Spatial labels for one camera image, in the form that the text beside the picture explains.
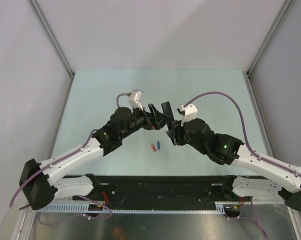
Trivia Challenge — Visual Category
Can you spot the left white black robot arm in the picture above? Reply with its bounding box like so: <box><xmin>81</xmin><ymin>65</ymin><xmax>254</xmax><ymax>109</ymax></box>
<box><xmin>17</xmin><ymin>104</ymin><xmax>169</xmax><ymax>210</ymax></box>

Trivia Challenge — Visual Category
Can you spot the right aluminium frame post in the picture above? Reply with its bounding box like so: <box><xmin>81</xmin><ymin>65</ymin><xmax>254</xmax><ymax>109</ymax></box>
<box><xmin>246</xmin><ymin>0</ymin><xmax>294</xmax><ymax>76</ymax></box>

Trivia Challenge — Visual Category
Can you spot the purple cable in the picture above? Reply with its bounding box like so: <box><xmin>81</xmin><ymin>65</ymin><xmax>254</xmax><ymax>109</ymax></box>
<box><xmin>185</xmin><ymin>91</ymin><xmax>301</xmax><ymax>238</ymax></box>
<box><xmin>9</xmin><ymin>92</ymin><xmax>131</xmax><ymax>225</ymax></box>

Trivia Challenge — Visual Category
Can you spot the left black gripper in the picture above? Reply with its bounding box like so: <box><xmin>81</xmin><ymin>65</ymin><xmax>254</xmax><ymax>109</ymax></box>
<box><xmin>119</xmin><ymin>103</ymin><xmax>171</xmax><ymax>140</ymax></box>

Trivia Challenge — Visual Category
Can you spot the grey slotted cable duct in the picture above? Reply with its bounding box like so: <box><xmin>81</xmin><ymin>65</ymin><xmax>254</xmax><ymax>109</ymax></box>
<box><xmin>35</xmin><ymin>201</ymin><xmax>240</xmax><ymax>214</ymax></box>

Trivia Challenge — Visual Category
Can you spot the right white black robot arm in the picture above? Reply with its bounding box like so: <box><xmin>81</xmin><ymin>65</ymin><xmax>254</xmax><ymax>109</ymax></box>
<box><xmin>167</xmin><ymin>118</ymin><xmax>301</xmax><ymax>212</ymax></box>

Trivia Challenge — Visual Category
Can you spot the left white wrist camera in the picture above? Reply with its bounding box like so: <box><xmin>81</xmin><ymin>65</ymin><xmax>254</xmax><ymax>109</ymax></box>
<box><xmin>128</xmin><ymin>89</ymin><xmax>144</xmax><ymax>111</ymax></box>

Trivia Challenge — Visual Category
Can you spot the red battery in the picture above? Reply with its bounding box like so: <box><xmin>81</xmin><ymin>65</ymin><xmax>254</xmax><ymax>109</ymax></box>
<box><xmin>151</xmin><ymin>143</ymin><xmax>157</xmax><ymax>152</ymax></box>

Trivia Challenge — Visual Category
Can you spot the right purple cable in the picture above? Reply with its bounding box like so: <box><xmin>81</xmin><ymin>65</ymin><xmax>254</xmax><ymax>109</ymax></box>
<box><xmin>185</xmin><ymin>91</ymin><xmax>301</xmax><ymax>238</ymax></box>

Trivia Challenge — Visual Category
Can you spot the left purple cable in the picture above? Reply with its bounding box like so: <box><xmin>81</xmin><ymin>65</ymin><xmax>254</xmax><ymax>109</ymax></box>
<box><xmin>9</xmin><ymin>92</ymin><xmax>131</xmax><ymax>225</ymax></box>

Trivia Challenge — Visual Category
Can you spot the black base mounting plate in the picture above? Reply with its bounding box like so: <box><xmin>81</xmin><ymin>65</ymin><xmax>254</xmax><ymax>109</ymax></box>
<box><xmin>60</xmin><ymin>174</ymin><xmax>251</xmax><ymax>202</ymax></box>

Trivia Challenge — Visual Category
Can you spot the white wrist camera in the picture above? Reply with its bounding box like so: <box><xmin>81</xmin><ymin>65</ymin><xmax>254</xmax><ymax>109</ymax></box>
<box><xmin>177</xmin><ymin>103</ymin><xmax>198</xmax><ymax>127</ymax></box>
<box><xmin>128</xmin><ymin>89</ymin><xmax>144</xmax><ymax>111</ymax></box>

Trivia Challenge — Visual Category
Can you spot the black remote control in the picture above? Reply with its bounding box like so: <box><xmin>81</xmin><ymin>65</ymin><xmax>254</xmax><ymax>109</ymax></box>
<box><xmin>161</xmin><ymin>101</ymin><xmax>175</xmax><ymax>128</ymax></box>

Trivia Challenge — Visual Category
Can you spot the aluminium frame post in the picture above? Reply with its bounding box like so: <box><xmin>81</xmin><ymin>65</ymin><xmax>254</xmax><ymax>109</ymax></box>
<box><xmin>27</xmin><ymin>0</ymin><xmax>75</xmax><ymax>80</ymax></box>
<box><xmin>246</xmin><ymin>0</ymin><xmax>294</xmax><ymax>76</ymax></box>

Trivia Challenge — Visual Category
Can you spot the left aluminium frame post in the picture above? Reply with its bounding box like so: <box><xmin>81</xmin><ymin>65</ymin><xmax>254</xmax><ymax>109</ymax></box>
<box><xmin>27</xmin><ymin>0</ymin><xmax>75</xmax><ymax>80</ymax></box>

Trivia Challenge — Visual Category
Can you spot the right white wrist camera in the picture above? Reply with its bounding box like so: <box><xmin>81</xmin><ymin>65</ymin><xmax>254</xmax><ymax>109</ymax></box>
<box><xmin>177</xmin><ymin>103</ymin><xmax>198</xmax><ymax>127</ymax></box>

